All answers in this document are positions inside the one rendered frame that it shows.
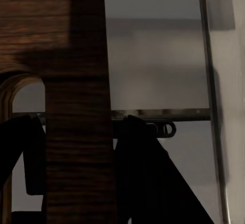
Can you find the drop in sink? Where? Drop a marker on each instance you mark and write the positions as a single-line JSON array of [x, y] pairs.
[[224, 22]]

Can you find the cutting board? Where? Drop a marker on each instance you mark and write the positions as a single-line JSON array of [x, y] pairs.
[[65, 42]]

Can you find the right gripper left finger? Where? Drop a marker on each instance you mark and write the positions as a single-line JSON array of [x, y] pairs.
[[14, 136]]

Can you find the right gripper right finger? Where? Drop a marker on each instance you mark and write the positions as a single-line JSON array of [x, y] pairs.
[[178, 203]]

